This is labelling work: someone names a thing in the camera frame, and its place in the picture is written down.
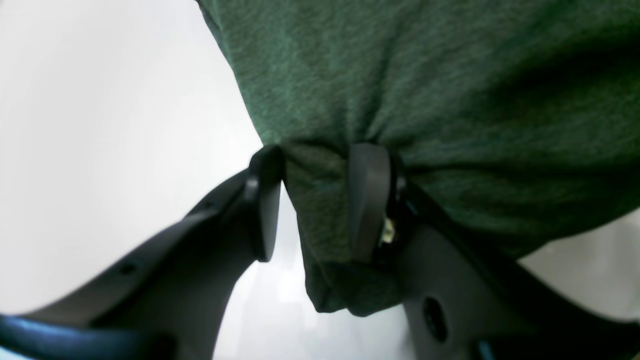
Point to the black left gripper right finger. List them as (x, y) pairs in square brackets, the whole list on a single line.
[(464, 299)]

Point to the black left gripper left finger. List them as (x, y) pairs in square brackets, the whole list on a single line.
[(166, 299)]

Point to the dark green long-sleeve shirt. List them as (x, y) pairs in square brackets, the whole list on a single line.
[(520, 118)]

